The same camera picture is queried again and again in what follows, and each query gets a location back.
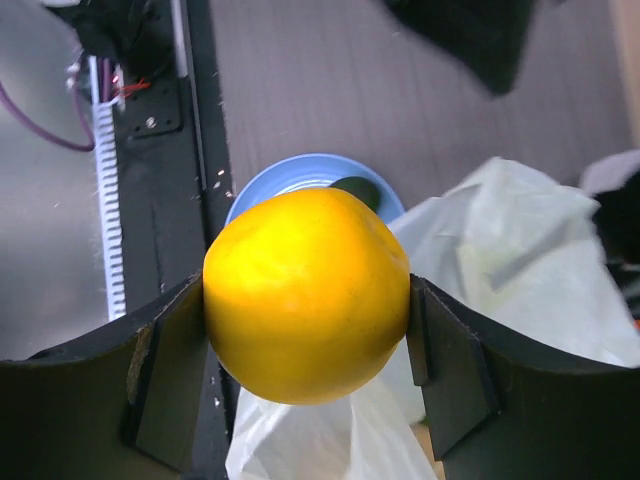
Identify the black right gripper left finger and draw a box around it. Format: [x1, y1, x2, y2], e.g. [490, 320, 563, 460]
[1, 275, 208, 479]

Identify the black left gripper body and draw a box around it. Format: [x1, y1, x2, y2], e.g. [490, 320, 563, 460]
[384, 0, 536, 96]

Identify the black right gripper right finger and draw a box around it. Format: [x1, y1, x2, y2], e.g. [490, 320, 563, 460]
[407, 277, 639, 479]

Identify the pale green plastic bag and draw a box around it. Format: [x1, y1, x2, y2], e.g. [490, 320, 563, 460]
[226, 158, 639, 479]

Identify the green fake avocado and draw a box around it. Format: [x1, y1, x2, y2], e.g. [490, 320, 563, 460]
[329, 176, 382, 212]

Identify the yellow fake orange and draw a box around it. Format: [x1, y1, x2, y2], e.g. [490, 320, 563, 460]
[203, 188, 410, 405]

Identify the blue plastic plate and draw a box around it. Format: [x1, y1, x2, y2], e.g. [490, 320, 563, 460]
[225, 153, 405, 224]

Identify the white slotted cable duct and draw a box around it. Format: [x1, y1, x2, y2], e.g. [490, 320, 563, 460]
[88, 56, 126, 322]

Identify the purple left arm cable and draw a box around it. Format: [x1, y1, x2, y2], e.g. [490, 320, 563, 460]
[0, 82, 97, 154]

